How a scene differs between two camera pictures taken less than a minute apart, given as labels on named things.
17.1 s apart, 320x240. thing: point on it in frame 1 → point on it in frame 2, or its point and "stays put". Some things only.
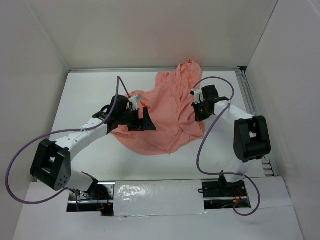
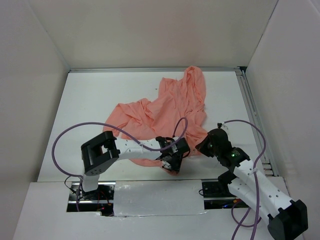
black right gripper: [199, 117] → [202, 147]
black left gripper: [141, 124] → [176, 166]
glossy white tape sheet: [158, 198] stays put
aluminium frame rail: [269, 166] stays put
